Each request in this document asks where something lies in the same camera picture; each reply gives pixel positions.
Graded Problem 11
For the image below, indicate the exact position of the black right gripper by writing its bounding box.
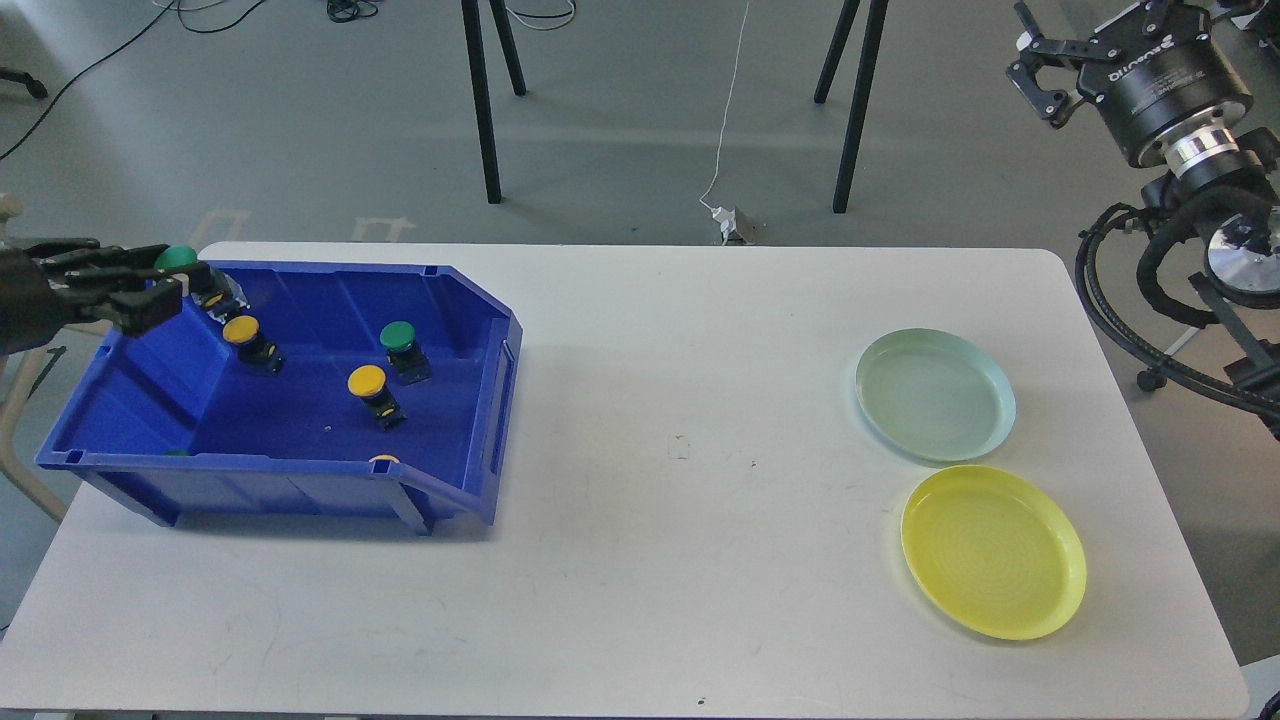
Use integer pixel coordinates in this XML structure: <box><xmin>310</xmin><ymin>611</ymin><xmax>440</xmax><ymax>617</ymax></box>
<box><xmin>1006</xmin><ymin>1</ymin><xmax>1254</xmax><ymax>168</ymax></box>

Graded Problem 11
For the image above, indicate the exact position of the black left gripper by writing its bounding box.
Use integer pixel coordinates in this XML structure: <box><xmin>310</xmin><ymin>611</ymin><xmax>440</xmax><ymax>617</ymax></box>
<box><xmin>1</xmin><ymin>238</ymin><xmax>188</xmax><ymax>356</ymax></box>

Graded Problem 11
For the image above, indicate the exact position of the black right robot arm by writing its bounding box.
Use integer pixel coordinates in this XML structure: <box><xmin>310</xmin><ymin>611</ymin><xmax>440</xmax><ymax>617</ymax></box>
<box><xmin>1006</xmin><ymin>1</ymin><xmax>1279</xmax><ymax>434</ymax></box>

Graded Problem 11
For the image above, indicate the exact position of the light green plate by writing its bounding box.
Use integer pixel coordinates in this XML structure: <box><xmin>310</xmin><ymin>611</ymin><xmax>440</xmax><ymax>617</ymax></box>
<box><xmin>852</xmin><ymin>328</ymin><xmax>1018</xmax><ymax>465</ymax></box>

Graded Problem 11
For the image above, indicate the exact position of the yellow plate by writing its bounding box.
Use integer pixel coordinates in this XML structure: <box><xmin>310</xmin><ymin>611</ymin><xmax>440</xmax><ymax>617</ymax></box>
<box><xmin>899</xmin><ymin>464</ymin><xmax>1088</xmax><ymax>642</ymax></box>

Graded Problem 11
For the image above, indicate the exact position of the black tripod leg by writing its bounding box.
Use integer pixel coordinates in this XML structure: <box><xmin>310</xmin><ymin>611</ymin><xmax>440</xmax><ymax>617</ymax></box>
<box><xmin>489</xmin><ymin>0</ymin><xmax>527</xmax><ymax>97</ymax></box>
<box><xmin>812</xmin><ymin>0</ymin><xmax>861</xmax><ymax>105</ymax></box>
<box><xmin>460</xmin><ymin>1</ymin><xmax>502</xmax><ymax>205</ymax></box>
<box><xmin>832</xmin><ymin>1</ymin><xmax>890</xmax><ymax>214</ymax></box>

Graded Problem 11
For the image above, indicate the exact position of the blue plastic bin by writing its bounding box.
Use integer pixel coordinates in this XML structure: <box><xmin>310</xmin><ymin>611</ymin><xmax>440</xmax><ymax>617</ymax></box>
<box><xmin>35</xmin><ymin>261</ymin><xmax>524</xmax><ymax>536</ymax></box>

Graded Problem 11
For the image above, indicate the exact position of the white cable with plug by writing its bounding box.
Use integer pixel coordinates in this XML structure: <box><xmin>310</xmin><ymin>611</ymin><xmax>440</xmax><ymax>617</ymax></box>
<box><xmin>698</xmin><ymin>0</ymin><xmax>756</xmax><ymax>246</ymax></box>

